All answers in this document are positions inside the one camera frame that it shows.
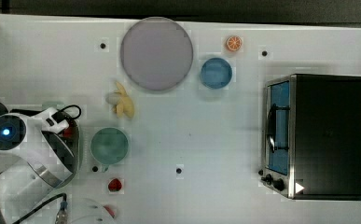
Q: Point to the yellow plush banana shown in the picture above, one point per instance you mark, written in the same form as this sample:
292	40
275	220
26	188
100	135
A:
122	103

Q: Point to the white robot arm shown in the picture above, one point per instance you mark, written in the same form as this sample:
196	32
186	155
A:
46	161

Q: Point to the grey round plate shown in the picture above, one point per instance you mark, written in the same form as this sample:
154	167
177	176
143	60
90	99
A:
156	53

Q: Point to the silver toaster oven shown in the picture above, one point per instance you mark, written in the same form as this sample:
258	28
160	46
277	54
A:
312	137

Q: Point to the red plush ketchup bottle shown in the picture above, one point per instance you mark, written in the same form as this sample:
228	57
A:
68	133

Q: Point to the green cup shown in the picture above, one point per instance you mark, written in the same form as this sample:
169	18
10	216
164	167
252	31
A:
109	146

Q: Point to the red strawberry toy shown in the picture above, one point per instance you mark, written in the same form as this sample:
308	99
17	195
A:
115	185

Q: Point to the orange slice toy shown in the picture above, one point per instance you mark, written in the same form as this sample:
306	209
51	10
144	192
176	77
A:
234	43

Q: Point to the white round object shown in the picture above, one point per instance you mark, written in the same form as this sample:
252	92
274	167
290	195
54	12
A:
87	211

